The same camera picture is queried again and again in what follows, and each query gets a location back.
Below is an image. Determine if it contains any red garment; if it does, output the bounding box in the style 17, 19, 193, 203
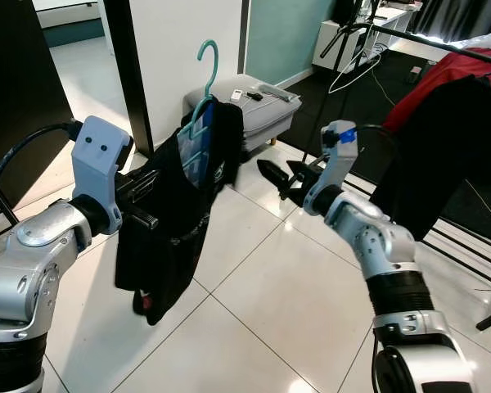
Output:
390, 47, 491, 136

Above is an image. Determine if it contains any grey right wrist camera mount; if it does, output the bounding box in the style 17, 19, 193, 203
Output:
318, 120, 359, 196

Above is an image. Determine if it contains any white shelf unit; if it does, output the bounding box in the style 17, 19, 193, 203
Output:
313, 4, 418, 73

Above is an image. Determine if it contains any flat grey remote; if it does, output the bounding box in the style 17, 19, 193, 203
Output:
258, 82, 300, 101

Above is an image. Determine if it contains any black hanging garment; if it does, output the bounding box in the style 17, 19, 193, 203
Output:
370, 74, 491, 242

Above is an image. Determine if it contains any white plastic bag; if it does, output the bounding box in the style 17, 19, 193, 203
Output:
454, 29, 491, 52

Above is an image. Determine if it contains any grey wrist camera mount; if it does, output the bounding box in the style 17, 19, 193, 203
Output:
318, 120, 359, 196
70, 115, 133, 215

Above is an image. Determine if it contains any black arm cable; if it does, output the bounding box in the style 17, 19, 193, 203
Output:
344, 124, 410, 197
0, 121, 84, 238

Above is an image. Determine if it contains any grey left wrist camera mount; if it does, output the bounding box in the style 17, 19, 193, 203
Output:
70, 115, 133, 215

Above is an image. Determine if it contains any black printed T-shirt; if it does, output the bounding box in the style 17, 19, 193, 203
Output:
115, 97, 246, 327

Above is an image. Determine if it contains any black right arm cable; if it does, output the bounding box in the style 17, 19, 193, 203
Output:
344, 124, 410, 197

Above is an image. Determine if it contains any grey padded ottoman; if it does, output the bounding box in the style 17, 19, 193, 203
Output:
184, 74, 304, 154

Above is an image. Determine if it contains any black door frame post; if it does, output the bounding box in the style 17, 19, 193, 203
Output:
102, 0, 156, 158

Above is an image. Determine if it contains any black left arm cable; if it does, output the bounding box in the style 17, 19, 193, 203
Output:
0, 121, 84, 238

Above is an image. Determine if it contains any dark striped curtain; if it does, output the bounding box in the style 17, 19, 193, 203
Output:
409, 0, 491, 42

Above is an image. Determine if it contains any black open door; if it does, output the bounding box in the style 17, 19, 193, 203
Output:
0, 0, 76, 210

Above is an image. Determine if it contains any teal plastic hanger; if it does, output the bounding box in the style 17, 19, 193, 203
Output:
178, 39, 222, 185

